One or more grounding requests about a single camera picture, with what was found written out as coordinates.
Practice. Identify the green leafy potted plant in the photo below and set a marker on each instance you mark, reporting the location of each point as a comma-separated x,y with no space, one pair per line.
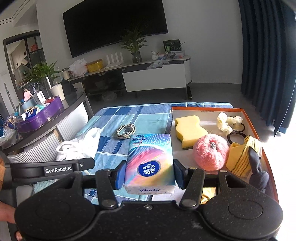
43,70

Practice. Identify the pink fluffy plush ball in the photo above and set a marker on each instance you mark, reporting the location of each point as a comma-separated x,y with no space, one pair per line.
210,152

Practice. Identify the bamboo plant in vase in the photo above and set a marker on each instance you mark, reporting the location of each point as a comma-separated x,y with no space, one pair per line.
132,42

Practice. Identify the dark grey sock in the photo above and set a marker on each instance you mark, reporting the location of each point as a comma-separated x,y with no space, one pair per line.
259,178

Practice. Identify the purple storage tray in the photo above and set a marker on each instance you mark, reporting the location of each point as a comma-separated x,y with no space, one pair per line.
35,122

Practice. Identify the large black television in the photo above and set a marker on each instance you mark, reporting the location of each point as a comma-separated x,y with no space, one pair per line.
94,24

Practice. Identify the long white TV cabinet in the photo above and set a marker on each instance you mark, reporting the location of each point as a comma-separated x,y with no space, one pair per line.
174,75

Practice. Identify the yellow striped sock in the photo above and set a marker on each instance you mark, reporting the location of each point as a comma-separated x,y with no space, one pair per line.
238,158

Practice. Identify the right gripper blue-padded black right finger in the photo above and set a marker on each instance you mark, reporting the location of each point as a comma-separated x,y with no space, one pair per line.
190,180

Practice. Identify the round black side table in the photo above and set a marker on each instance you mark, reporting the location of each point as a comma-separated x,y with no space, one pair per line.
40,145

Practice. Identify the orange white cardboard box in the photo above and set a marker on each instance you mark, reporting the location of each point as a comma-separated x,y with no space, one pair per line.
208,117

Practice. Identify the white router with antennas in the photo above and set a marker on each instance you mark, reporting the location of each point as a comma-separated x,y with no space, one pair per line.
114,60

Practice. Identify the white plastic wrapper bag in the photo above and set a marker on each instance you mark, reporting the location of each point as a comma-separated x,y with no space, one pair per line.
84,146

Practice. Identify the cream yellow scrunchie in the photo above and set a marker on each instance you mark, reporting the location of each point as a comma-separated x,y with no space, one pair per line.
229,124

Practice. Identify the white paper cup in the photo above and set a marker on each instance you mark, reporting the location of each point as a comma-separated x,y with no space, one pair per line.
57,90

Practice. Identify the black roll on floor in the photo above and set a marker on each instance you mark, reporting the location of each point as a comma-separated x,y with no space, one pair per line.
189,93

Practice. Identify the green picture box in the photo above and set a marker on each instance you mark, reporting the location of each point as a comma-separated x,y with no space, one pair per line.
172,45

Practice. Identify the dark blue curtain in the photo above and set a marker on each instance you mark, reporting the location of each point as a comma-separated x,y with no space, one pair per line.
268,77

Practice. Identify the colourful Vinda tissue pack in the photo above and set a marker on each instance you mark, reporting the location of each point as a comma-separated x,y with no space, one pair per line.
149,165

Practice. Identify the person's left hand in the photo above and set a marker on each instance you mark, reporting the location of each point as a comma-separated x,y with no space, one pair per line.
8,215

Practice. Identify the yellow box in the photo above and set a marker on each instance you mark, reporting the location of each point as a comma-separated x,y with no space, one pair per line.
95,65

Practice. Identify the green yellow sponge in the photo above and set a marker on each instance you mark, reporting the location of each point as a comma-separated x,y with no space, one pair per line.
188,130

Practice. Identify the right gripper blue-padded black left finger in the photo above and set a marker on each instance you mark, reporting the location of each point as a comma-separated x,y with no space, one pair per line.
108,180

